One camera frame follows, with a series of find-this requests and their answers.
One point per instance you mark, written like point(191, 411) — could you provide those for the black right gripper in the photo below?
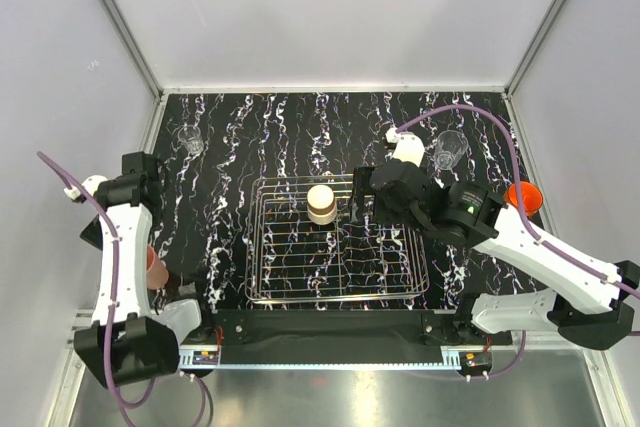
point(362, 188)

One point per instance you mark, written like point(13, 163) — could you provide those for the beige brown ceramic cup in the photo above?
point(321, 205)

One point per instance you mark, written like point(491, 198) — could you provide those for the pink plastic cup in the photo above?
point(157, 274)

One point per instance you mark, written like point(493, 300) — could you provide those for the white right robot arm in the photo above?
point(583, 298)

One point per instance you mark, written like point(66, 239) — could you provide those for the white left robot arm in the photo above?
point(127, 341)

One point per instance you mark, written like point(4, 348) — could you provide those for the black marbled table mat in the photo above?
point(202, 232)

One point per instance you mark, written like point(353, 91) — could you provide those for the large clear glass cup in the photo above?
point(450, 147)

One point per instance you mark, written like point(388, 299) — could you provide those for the orange translucent plastic cup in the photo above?
point(532, 197)

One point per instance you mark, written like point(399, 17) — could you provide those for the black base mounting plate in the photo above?
point(332, 340)

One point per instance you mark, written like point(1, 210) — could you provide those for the small clear glass cup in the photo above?
point(190, 138)

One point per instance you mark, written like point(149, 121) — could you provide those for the metal wire dish rack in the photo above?
point(356, 257)

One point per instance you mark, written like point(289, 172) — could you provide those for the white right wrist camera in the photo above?
point(406, 146)

